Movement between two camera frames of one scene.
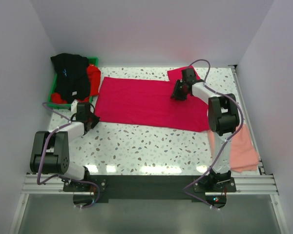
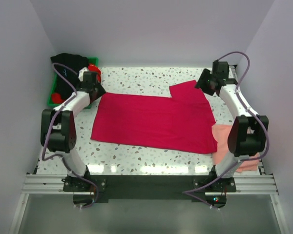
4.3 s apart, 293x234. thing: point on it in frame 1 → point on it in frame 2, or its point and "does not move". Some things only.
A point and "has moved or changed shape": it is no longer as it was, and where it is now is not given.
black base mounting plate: (149, 187) does not move
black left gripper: (95, 120) → (101, 90)
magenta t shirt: (148, 103) has moved or changed shape
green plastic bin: (92, 61) does not move
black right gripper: (176, 94) → (205, 74)
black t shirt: (72, 76) does not move
